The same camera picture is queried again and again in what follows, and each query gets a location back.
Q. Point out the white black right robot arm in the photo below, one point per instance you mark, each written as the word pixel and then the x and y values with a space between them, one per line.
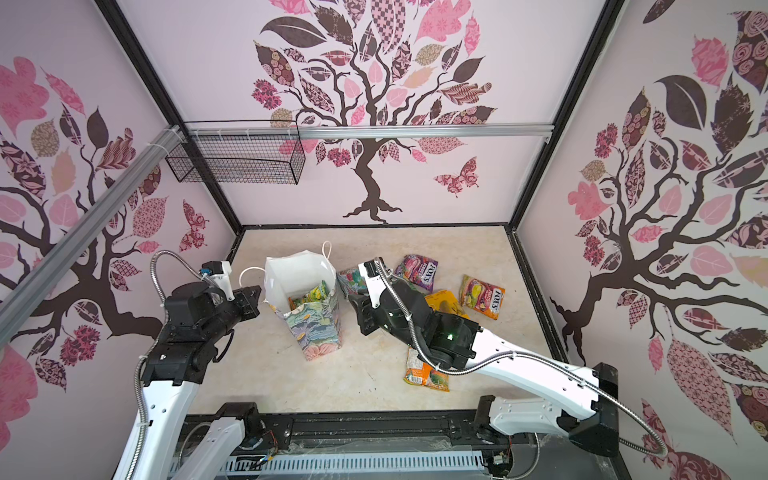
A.
pixel 566 400

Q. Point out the white slotted cable duct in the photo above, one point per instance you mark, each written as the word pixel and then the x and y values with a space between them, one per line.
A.
pixel 315 465

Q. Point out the black wire basket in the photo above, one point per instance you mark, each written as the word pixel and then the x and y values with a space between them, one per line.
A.
pixel 270 154

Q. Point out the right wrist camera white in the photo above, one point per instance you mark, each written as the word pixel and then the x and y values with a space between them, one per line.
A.
pixel 373 274

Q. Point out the floral white paper bag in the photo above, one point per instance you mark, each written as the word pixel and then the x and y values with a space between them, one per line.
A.
pixel 301 289

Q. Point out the aluminium rail left wall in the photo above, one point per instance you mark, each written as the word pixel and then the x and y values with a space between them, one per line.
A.
pixel 18 307

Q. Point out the purple Fox's candy bag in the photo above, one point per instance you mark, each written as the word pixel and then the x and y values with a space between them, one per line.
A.
pixel 419 270

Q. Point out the orange Fox's candy bag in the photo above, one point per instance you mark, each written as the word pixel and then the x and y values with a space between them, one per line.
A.
pixel 483 297

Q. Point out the yellow green Fox's candy bag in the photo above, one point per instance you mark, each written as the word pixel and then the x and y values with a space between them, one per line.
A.
pixel 317 296

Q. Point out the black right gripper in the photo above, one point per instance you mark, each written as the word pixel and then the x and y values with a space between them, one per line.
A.
pixel 365 313

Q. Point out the yellow snack bag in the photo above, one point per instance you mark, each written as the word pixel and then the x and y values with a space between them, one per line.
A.
pixel 445 301

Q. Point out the aluminium rail back wall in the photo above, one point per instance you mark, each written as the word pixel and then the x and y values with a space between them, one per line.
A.
pixel 377 132

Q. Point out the orange white snack packet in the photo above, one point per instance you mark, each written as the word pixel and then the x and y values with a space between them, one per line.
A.
pixel 418 373

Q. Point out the aluminium rail wall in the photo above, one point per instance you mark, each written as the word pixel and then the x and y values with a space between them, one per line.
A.
pixel 18 307
pixel 377 132

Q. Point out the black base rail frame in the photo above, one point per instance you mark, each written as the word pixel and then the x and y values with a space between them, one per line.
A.
pixel 207 441

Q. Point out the teal Fox's candy bag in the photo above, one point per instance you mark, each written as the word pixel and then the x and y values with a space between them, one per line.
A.
pixel 352 282

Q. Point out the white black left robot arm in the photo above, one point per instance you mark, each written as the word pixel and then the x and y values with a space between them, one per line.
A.
pixel 170 375

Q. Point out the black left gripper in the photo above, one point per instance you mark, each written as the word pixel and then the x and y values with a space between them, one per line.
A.
pixel 249 300

